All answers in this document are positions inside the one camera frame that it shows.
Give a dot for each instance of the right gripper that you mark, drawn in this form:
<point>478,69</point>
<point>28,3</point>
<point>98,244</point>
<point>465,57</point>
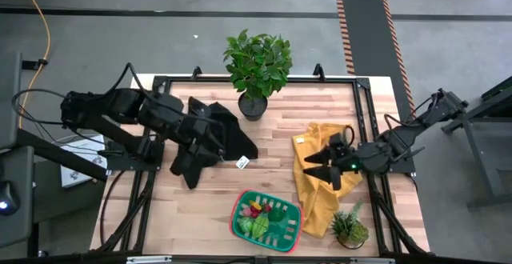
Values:
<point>368,160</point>

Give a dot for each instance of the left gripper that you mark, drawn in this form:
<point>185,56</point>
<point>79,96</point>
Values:
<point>194,130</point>

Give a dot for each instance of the dark green toy pepper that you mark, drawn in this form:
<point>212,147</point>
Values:
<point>277,214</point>

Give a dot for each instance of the red strawberry with green leaves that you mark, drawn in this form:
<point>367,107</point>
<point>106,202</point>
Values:
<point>266,207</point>

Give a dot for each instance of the yellow toy banana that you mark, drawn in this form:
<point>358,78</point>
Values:
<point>256,206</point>

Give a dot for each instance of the round green toy cabbage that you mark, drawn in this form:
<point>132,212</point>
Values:
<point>246,225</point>

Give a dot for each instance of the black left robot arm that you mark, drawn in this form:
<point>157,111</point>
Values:
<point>104,112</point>

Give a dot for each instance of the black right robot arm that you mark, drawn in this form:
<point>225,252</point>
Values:
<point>420,124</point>

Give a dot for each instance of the black cloth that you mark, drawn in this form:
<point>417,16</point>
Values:
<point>236,136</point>

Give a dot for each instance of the white price tag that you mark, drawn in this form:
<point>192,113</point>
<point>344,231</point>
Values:
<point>242,162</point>

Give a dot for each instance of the white label on yellow cloth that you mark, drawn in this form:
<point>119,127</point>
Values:
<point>300,140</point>

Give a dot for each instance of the yellow cloth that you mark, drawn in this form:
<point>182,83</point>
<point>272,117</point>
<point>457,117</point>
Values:
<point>316,204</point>

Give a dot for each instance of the small succulent plant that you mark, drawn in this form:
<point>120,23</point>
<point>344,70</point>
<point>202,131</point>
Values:
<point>348,228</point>

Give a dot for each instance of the teal basket with orange rim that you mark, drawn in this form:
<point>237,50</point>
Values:
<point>288,236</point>

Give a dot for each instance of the leafy plant in black pot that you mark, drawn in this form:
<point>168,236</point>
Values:
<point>258,64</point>

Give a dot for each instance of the white paper booklet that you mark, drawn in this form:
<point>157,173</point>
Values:
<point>76,172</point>

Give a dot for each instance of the black mat with striped edges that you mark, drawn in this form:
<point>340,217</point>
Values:
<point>368,36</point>

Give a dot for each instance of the black stand beam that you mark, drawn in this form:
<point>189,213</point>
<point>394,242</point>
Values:
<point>60,154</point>

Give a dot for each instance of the grey metal cart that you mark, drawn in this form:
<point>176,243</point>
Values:
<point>500,96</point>

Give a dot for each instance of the grey flat panel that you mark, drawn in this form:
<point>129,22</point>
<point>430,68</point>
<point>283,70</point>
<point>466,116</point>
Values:
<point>10,96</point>
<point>20,228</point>

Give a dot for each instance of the black device with light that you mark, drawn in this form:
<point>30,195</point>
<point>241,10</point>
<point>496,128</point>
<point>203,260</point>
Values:
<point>8,200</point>

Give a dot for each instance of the black aluminium table frame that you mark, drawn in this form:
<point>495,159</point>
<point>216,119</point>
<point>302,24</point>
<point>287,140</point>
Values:
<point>340,80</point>

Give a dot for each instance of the silver aluminium bracket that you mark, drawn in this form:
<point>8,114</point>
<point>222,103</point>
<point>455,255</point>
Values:
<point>372,261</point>
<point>148,260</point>

